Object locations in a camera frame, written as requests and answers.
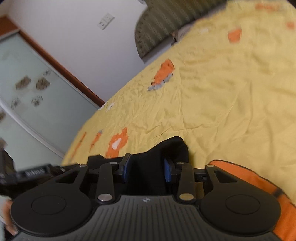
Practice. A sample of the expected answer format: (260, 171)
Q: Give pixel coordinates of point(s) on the flowered glass wardrobe door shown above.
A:
(34, 111)

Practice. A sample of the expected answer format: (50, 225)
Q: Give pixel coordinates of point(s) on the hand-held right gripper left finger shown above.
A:
(124, 170)

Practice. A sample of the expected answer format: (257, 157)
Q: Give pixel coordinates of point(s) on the yellow printed bedsheet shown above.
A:
(208, 92)

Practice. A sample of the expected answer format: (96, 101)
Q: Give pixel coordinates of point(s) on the person's left hand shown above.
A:
(7, 215)

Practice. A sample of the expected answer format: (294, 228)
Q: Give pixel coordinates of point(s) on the brown wooden wardrobe frame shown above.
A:
(69, 71)

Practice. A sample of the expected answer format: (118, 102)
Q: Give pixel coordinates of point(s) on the black pants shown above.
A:
(148, 166)

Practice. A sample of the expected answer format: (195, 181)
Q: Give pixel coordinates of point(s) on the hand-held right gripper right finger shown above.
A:
(167, 171)

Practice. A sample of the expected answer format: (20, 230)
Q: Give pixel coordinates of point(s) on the patterned pillow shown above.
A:
(179, 34)

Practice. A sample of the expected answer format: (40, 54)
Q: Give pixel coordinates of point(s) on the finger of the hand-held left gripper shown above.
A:
(95, 161)

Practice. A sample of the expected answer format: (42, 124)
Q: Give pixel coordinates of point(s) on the olive padded headboard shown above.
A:
(157, 30)

